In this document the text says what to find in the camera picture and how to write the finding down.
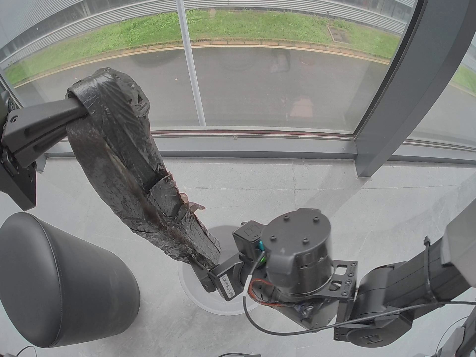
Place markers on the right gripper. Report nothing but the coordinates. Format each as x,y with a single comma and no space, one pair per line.
245,277

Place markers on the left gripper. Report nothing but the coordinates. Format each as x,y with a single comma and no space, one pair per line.
18,188

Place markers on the black plastic bag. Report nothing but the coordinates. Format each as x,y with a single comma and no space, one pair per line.
119,143

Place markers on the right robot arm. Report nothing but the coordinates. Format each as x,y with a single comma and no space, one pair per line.
297,251

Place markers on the white trash bin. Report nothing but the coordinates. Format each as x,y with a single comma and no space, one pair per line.
225,236

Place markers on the dark grey round chair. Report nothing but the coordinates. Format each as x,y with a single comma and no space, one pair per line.
63,281

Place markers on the window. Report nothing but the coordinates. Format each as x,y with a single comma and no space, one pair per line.
260,87

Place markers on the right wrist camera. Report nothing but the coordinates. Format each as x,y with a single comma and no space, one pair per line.
247,238

